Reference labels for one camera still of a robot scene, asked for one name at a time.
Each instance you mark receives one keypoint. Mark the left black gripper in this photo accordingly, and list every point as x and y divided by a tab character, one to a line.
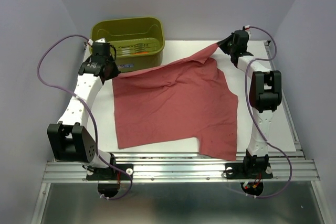
115	72

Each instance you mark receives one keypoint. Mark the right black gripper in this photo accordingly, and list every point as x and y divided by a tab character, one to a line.
222	43

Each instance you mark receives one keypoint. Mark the red t shirt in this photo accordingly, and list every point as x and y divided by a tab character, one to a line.
186	98

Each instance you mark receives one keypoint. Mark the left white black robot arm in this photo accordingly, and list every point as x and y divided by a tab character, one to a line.
69	138

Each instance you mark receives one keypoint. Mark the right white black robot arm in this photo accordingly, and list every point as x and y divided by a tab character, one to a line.
263	89

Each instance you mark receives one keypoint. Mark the olive green plastic bin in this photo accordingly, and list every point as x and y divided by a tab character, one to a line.
139	41

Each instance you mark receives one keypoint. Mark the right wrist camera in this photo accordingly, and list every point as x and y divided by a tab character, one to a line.
247	29

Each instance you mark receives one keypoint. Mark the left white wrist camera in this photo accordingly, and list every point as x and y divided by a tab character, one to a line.
91	42

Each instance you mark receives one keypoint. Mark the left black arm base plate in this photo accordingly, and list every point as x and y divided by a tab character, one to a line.
104	174

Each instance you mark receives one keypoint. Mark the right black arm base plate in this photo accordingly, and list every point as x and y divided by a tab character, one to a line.
239	170

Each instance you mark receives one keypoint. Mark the aluminium front rail frame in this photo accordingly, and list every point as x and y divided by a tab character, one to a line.
172	183

